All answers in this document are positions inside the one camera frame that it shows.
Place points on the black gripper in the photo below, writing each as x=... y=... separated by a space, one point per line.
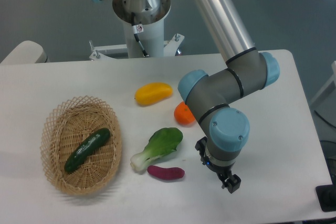
x=229 y=181

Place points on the green cucumber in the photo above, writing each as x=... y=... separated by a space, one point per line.
x=93 y=142

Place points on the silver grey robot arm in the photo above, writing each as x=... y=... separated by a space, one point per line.
x=208 y=97

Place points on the woven wicker basket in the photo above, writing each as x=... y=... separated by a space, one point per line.
x=67 y=126

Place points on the purple sweet potato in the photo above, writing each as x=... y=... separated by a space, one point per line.
x=172 y=173

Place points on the green bok choy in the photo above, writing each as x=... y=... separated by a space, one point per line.
x=162 y=143

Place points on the orange tangerine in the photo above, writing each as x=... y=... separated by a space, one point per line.
x=183 y=115

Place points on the black device at table edge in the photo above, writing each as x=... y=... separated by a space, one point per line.
x=326 y=197

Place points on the yellow mango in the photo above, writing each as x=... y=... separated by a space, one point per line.
x=152 y=93

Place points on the white furniture leg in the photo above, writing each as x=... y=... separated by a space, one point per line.
x=325 y=90

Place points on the white chair armrest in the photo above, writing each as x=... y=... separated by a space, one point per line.
x=27 y=52

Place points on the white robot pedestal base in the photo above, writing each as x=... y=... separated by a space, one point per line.
x=143 y=29

